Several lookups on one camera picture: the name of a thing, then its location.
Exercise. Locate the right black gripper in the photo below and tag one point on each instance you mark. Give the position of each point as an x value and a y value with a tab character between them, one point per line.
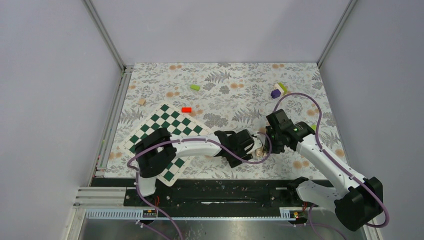
276	150

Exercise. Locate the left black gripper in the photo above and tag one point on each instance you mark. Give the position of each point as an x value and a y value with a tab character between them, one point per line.
245	155

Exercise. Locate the beige earbud charging case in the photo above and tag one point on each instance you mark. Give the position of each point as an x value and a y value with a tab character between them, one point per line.
260	153

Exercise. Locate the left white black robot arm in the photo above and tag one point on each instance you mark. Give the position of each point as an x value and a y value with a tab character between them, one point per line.
156	151

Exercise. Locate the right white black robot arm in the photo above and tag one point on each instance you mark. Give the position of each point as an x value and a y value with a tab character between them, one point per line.
353	198

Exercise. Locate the floral patterned table mat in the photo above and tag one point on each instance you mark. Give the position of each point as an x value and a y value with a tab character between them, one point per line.
232	96

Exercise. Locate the purple block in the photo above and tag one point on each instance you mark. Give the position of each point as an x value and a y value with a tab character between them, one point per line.
276	93

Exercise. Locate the lime green block far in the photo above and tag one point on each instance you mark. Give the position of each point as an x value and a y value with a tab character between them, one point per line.
282	88

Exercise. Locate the red block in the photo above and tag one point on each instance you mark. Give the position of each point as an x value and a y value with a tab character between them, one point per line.
186	109

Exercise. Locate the white cream block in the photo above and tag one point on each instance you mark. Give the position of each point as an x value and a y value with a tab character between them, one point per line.
277	86

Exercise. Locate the lime green block left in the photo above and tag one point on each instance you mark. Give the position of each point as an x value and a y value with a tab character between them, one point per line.
195	87

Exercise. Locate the green white chessboard mat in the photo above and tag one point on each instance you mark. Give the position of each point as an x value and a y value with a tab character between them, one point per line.
164	121

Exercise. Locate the tan wooden block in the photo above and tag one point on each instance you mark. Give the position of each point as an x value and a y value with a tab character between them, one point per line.
142	102

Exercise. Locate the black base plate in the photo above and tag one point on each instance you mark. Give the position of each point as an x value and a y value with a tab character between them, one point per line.
225	198

